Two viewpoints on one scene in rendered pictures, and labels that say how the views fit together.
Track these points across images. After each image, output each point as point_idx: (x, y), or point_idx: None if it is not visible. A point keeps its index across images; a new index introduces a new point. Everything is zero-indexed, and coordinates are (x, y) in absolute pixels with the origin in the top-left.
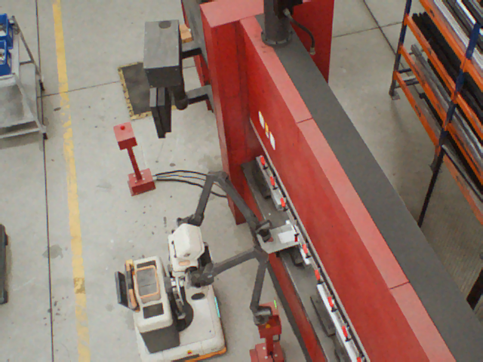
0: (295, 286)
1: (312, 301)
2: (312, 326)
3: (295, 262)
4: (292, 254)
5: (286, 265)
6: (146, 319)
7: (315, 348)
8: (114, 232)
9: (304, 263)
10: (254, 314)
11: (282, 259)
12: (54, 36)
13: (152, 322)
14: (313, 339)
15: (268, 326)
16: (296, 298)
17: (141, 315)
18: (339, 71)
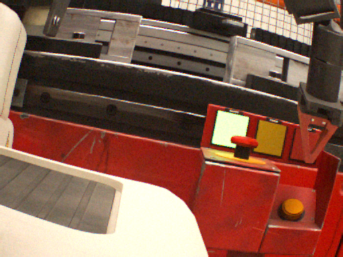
0: (189, 77)
1: (268, 86)
2: (341, 127)
3: (96, 43)
4: (61, 38)
5: (84, 57)
6: (126, 232)
7: (333, 245)
8: None
9: (118, 36)
10: (336, 30)
11: (49, 57)
12: None
13: (201, 247)
14: (334, 206)
15: (296, 204)
16: (194, 155)
17: (11, 215)
18: None
